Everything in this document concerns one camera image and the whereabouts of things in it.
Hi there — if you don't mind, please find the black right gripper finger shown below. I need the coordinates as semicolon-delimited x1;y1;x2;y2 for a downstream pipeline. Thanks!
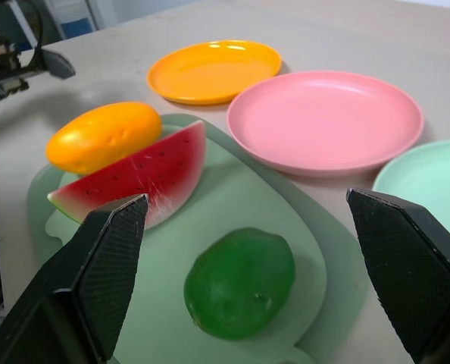
42;49;77;80
0;193;149;364
345;187;450;364

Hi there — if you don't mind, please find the mint green plate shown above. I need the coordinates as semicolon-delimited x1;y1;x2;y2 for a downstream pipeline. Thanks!
371;138;450;251

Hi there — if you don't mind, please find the green lime fruit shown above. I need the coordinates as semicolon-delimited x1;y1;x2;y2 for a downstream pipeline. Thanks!
183;227;297;341

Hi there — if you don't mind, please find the orange plate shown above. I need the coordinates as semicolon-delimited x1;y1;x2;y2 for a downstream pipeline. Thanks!
146;39;283;106

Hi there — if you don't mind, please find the pink plate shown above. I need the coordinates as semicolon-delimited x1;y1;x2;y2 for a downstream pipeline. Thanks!
226;71;425;178

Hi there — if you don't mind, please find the blue and white background box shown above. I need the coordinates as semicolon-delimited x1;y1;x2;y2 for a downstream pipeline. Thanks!
54;0;108;39

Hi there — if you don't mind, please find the translucent green tray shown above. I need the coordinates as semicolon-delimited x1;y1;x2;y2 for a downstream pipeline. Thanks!
26;112;370;364

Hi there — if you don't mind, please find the yellow mango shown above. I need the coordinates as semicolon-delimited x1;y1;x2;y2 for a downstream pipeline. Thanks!
45;101;163;175

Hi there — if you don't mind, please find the red watermelon slice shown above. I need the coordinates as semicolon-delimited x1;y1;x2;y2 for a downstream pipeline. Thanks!
46;119;207;231

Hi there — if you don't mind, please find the black cable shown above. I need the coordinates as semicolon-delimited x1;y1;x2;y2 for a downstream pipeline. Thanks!
27;0;45;73

